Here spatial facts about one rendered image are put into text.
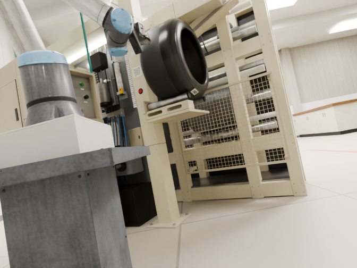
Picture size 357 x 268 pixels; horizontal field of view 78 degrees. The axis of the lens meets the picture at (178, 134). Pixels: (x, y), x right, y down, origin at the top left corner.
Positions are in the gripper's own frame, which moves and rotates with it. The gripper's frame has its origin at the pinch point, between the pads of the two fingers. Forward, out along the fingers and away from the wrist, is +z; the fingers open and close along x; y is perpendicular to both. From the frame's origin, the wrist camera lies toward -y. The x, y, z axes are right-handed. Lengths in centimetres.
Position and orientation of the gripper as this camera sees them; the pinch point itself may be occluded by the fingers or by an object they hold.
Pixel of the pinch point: (150, 44)
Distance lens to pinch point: 146.9
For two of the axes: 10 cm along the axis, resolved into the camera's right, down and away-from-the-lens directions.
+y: -1.9, -9.8, 0.5
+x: -8.6, 1.9, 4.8
